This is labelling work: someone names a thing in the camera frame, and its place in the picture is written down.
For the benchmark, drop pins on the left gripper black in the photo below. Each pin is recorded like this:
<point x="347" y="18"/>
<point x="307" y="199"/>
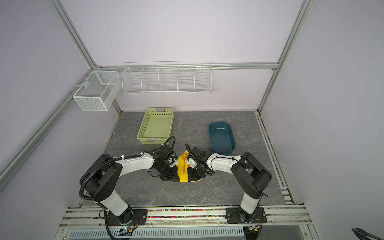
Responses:
<point x="172" y="176"/>

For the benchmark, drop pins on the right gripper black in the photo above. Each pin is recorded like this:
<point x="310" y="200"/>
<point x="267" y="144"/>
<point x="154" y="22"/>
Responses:
<point x="191" y="176"/>

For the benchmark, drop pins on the yellow paper napkin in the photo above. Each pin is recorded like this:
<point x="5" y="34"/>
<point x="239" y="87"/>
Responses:
<point x="183" y="170"/>

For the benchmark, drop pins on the orange plastic spoon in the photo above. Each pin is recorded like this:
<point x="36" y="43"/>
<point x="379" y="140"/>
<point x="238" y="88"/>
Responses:
<point x="184" y="156"/>

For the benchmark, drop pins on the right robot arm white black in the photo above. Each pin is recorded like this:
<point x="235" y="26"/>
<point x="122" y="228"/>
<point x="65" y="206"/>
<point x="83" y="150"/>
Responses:
<point x="252" y="176"/>

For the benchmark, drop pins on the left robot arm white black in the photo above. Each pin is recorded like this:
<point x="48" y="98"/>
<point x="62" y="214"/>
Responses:
<point x="99" y="181"/>

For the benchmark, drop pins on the green perforated plastic basket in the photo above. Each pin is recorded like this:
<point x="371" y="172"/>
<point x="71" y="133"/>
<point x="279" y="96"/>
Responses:
<point x="156" y="126"/>

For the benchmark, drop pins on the dark teal plastic bin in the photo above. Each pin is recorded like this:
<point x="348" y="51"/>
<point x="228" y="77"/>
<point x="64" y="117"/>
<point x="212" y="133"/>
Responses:
<point x="221" y="138"/>

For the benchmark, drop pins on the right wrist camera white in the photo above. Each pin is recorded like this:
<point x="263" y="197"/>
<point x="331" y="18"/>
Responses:
<point x="191" y="163"/>

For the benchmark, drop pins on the white wire shelf rack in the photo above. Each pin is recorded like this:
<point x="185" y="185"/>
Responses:
<point x="167" y="77"/>

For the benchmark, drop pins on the white mesh wall basket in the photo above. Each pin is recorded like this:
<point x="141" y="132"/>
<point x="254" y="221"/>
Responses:
<point x="98" y="91"/>

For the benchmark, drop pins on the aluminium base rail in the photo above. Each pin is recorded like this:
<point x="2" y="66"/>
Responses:
<point x="182" y="222"/>

